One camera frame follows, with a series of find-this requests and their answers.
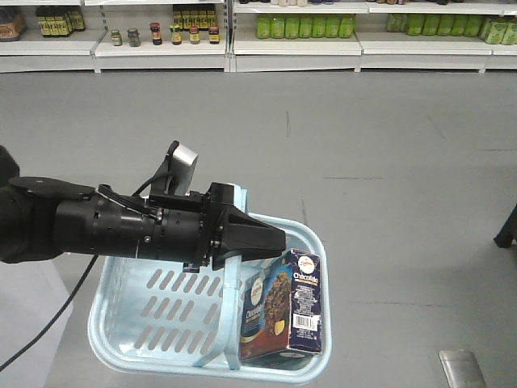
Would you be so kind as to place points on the white supermarket shelf unit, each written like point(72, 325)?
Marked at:
point(257, 36)

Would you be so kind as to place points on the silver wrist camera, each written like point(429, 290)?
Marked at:
point(174, 175)

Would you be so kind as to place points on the light blue plastic basket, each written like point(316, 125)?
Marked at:
point(151, 317)

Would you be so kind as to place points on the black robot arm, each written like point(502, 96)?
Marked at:
point(42, 218)

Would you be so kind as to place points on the closed steel floor socket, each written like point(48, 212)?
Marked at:
point(461, 369)

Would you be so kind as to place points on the black wooden display stand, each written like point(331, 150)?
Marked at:
point(507, 234)

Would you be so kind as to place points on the blue chocolate cookie box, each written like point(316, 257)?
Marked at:
point(282, 311)

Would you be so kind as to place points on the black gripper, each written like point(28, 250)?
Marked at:
point(201, 229)

